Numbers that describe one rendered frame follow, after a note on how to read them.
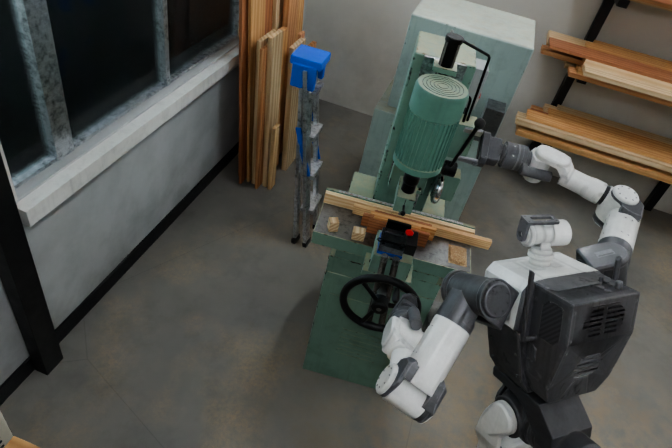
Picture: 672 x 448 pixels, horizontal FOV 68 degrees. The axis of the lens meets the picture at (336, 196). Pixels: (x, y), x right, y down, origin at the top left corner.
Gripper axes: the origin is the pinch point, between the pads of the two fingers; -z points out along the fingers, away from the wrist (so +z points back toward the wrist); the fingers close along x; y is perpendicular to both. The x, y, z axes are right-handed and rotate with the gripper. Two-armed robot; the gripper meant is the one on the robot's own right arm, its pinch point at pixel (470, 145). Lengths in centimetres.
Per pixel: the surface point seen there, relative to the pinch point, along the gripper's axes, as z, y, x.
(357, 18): -68, 180, -179
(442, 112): -12.5, -10.8, -3.1
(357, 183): -33, 67, -2
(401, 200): -15.5, 25.2, 15.3
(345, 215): -34, 39, 22
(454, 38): -14.2, -13.8, -28.5
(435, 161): -9.0, 6.3, 5.6
